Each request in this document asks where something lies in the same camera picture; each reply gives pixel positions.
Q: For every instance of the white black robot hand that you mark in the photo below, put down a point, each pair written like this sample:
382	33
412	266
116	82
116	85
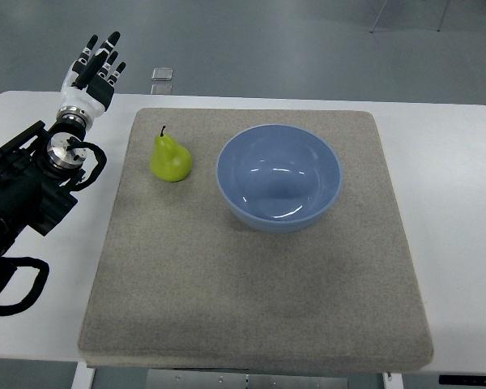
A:
88	88

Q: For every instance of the green pear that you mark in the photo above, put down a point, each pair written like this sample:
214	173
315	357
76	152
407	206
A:
169	161

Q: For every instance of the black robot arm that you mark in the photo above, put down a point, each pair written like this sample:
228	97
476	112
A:
39	171

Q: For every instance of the blue ceramic bowl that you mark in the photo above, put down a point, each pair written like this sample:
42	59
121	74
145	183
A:
277	178

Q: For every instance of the lower floor outlet plate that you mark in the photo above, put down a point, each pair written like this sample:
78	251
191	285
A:
161	89

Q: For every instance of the floor outlet plate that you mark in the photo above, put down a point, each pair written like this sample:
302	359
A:
162	74
161	89

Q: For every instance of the upper floor outlet plate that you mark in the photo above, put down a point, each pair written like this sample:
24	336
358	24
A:
162	74

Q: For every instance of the grey felt mat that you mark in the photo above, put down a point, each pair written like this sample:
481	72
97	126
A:
182	283

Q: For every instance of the metal chair legs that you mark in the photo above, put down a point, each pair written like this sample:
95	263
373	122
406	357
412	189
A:
427	15

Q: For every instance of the white table frame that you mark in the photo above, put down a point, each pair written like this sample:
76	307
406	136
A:
85	377

